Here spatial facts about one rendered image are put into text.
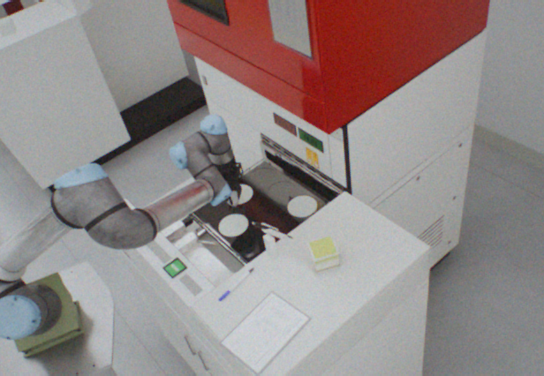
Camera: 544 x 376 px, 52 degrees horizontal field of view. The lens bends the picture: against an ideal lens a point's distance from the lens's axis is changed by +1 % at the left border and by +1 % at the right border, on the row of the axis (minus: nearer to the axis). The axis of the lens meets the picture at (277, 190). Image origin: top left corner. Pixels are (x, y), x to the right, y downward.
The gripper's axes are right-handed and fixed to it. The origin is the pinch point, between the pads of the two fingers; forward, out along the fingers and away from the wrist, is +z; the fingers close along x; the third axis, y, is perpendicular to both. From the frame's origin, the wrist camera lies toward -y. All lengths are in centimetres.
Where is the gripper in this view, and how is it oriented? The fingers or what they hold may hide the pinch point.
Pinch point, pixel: (232, 205)
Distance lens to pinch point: 191.9
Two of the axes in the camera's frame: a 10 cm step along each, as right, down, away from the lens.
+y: 2.3, -7.0, 6.7
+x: -9.6, -0.7, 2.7
